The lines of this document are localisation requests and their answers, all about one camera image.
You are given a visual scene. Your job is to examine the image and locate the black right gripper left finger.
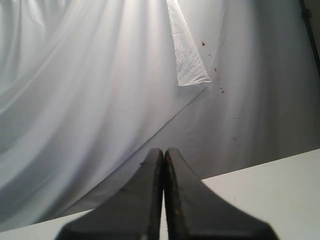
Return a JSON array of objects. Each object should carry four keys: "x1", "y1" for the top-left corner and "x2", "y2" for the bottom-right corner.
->
[{"x1": 56, "y1": 148, "x2": 164, "y2": 240}]

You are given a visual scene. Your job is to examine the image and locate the white backdrop cloth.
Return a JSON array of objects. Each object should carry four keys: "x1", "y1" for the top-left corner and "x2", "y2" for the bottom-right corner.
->
[{"x1": 0, "y1": 0, "x2": 320, "y2": 232}]

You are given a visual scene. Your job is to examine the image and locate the black light stand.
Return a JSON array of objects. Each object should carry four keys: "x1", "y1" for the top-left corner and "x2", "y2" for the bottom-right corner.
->
[{"x1": 299, "y1": 0, "x2": 320, "y2": 74}]

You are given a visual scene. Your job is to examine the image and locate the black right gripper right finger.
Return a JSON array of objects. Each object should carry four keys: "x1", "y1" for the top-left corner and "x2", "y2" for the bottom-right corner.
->
[{"x1": 163, "y1": 148, "x2": 278, "y2": 240}]

